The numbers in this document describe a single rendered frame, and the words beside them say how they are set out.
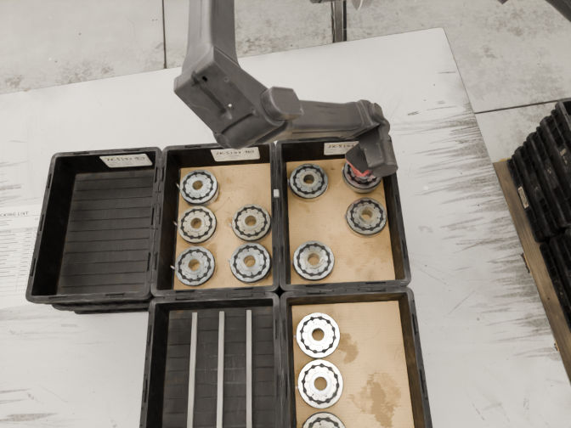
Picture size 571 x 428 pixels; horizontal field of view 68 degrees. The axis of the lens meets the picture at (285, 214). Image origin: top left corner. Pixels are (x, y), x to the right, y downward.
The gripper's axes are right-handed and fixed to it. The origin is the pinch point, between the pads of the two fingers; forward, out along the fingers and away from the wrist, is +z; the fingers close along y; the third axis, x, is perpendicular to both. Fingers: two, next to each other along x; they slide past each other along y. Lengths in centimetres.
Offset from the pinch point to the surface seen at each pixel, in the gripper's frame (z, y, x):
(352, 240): 6.6, -13.7, -11.5
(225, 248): 7.9, -40.1, 8.4
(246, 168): 7.6, -21.5, 23.3
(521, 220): 72, 68, -40
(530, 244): 72, 62, -50
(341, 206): 6.7, -9.5, -2.6
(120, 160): 3, -48, 45
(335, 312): 6.9, -29.4, -22.4
